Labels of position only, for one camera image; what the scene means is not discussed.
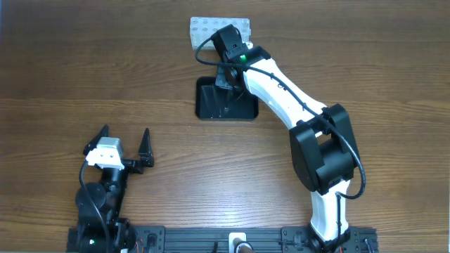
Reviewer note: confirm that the mounting rail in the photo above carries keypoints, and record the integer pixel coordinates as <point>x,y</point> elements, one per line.
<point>197,239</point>

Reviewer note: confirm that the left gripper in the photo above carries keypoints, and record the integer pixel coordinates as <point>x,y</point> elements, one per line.
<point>133,167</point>

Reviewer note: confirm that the clear test tube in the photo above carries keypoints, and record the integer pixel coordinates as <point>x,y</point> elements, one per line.
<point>206,102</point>
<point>216,103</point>
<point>235,102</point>

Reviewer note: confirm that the black tray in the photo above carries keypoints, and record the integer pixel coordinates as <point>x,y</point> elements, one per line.
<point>246,112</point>

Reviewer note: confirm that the white test tube rack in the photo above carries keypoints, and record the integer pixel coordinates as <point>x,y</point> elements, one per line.
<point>202,31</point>

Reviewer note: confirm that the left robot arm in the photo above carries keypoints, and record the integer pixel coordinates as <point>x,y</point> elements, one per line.
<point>114,191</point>

